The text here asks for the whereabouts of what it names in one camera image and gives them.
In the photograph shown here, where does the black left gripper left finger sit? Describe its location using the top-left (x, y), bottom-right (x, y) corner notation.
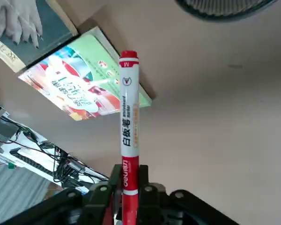
top-left (2, 164), bottom-right (123, 225)

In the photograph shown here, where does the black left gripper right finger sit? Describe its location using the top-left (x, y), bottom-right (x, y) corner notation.
top-left (138, 165), bottom-right (239, 225)

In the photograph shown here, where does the red whiteboard marker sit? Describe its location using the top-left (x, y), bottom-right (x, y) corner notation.
top-left (118, 49), bottom-right (140, 225)

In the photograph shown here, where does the green colourful juice book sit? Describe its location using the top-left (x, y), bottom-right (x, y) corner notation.
top-left (18, 26), bottom-right (153, 121)

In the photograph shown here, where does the dark book with hand cover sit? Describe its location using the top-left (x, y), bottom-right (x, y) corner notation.
top-left (0, 0), bottom-right (79, 74)

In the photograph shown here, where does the black mesh pen holder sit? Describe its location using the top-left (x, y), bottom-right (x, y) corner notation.
top-left (174, 0), bottom-right (280, 23)

